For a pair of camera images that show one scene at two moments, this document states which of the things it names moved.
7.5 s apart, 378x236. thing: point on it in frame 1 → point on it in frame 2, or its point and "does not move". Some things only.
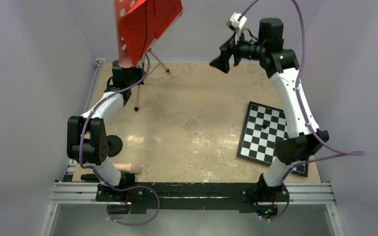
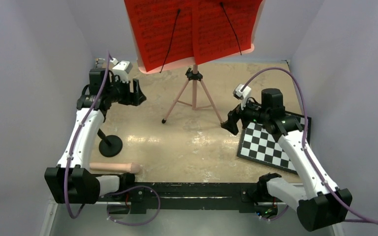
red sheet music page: (136, 29) → (163, 30)
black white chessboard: (265, 127) does not move
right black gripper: (230, 47) → (233, 116)
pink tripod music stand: (124, 60) → (194, 93)
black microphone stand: (114, 145) does not move
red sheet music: (155, 16) → (223, 29)
